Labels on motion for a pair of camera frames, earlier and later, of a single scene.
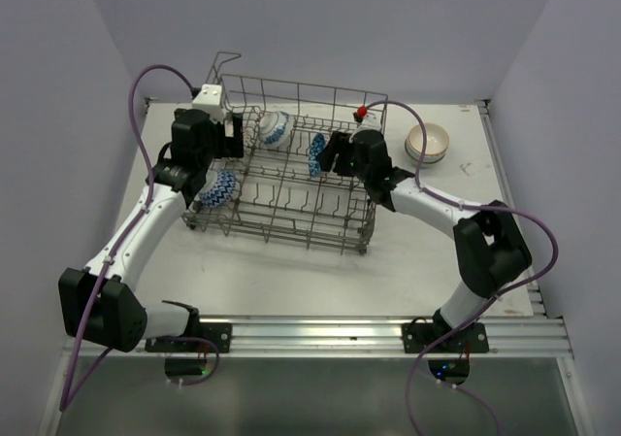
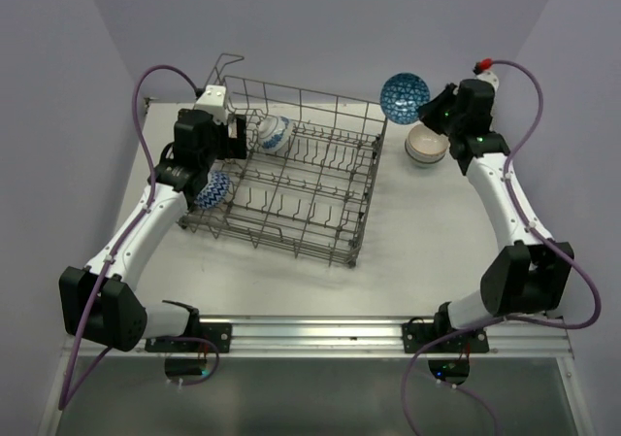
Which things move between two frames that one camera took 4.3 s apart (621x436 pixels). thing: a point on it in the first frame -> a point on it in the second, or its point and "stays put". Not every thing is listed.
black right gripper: [326, 155] -> [429, 110]
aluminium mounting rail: [351, 337] stays put
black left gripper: [230, 147] stays put
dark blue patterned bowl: [317, 144] -> [402, 96]
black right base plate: [416, 337] stays put
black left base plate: [218, 333] stays put
